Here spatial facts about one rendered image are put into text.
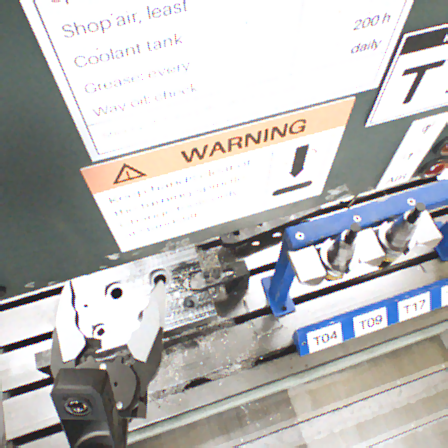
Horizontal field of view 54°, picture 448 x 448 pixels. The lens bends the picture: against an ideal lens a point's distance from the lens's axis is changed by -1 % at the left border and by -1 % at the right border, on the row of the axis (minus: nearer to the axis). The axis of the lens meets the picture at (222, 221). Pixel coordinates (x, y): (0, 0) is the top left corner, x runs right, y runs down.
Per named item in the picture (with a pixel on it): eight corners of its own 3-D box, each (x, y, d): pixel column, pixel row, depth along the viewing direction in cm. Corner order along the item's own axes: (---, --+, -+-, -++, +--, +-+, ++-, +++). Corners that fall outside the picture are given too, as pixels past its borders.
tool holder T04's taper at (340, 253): (347, 239, 76) (358, 222, 70) (356, 263, 74) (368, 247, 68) (323, 244, 76) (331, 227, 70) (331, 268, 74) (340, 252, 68)
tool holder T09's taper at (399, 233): (403, 221, 78) (418, 202, 72) (415, 243, 76) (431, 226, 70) (380, 227, 77) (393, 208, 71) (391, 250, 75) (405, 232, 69)
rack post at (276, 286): (296, 310, 104) (320, 262, 77) (274, 318, 103) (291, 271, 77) (280, 272, 108) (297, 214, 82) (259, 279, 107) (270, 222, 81)
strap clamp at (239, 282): (248, 288, 106) (252, 265, 93) (195, 305, 105) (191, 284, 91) (244, 276, 108) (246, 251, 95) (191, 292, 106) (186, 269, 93)
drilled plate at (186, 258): (217, 319, 99) (216, 313, 95) (87, 361, 95) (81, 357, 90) (188, 231, 109) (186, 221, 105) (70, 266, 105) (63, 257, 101)
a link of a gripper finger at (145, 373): (138, 318, 50) (99, 392, 47) (136, 314, 49) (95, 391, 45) (176, 335, 49) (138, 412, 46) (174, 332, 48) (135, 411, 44)
